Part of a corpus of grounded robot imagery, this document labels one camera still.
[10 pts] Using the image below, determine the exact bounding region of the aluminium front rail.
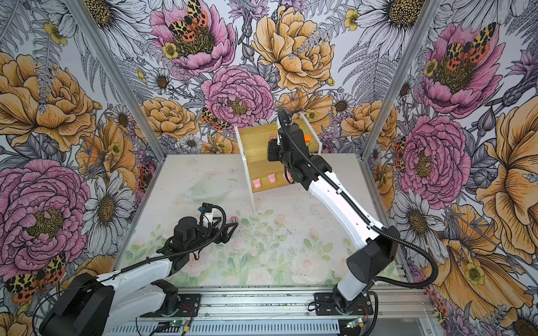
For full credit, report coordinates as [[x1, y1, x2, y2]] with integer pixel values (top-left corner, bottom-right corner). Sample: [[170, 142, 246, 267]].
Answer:
[[97, 285, 434, 330]]

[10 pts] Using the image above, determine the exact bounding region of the right aluminium corner post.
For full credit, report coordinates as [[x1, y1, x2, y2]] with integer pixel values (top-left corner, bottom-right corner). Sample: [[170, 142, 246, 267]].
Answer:
[[360, 0, 441, 161]]

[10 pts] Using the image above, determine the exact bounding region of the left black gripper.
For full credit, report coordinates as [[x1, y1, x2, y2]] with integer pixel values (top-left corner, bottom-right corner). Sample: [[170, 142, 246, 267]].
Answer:
[[187, 216, 238, 251]]

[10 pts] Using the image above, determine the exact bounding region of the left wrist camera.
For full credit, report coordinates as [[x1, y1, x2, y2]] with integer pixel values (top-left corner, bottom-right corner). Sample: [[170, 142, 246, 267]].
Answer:
[[199, 202, 214, 228]]

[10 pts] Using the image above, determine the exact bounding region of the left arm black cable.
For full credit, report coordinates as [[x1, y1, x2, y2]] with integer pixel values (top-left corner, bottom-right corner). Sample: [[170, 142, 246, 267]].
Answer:
[[113, 203, 228, 274]]

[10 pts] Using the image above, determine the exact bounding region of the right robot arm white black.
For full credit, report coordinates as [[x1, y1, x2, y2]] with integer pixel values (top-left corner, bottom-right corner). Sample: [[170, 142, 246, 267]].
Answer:
[[268, 123, 399, 314]]

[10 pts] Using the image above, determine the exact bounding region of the aluminium corner post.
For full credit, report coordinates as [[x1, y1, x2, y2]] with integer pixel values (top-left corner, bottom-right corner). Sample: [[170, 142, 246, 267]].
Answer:
[[360, 0, 441, 161], [66, 1, 166, 163]]

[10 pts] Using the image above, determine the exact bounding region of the wooden two-tier shelf white frame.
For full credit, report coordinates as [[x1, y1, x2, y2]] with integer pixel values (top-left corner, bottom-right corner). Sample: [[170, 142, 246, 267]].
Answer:
[[234, 112, 323, 212]]

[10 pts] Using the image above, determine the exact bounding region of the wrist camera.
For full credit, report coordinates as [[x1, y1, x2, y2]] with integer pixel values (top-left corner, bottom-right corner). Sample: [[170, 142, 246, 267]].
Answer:
[[281, 118, 294, 139], [199, 202, 214, 228]]

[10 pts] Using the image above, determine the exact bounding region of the left aluminium corner post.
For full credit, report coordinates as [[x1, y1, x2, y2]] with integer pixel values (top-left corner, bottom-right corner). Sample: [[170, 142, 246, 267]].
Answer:
[[66, 1, 166, 163]]

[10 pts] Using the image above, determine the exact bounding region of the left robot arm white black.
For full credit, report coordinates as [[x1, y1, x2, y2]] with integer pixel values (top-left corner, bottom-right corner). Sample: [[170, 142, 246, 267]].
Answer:
[[36, 214, 238, 335]]

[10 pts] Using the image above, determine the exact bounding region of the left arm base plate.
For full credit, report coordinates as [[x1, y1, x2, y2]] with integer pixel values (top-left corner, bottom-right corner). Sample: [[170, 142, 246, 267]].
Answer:
[[142, 293, 202, 318]]

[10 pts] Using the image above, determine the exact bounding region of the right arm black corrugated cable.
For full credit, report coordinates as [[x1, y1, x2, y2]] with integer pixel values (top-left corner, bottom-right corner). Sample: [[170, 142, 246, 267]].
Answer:
[[277, 108, 439, 289]]

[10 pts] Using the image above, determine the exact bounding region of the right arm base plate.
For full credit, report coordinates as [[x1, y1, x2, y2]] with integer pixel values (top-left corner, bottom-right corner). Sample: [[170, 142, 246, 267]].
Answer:
[[308, 292, 374, 316]]

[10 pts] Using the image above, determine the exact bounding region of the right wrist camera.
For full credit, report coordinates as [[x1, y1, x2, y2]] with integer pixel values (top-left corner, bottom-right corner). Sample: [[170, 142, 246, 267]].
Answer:
[[281, 118, 294, 139]]

